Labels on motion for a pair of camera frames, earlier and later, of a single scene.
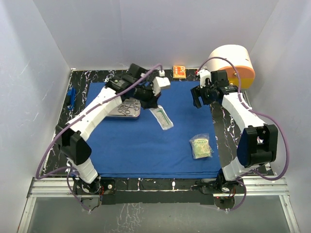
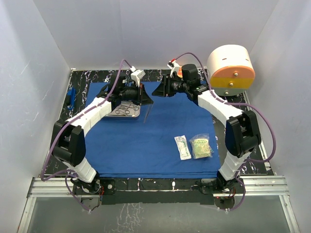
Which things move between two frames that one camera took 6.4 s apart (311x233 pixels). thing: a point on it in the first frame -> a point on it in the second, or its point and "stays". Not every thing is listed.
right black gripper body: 207,94 -> 177,86
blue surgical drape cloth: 139,147 stays
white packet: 162,117 -> 182,146
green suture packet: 200,146 stays
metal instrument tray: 129,108 stays
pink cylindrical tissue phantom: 240,58 stays
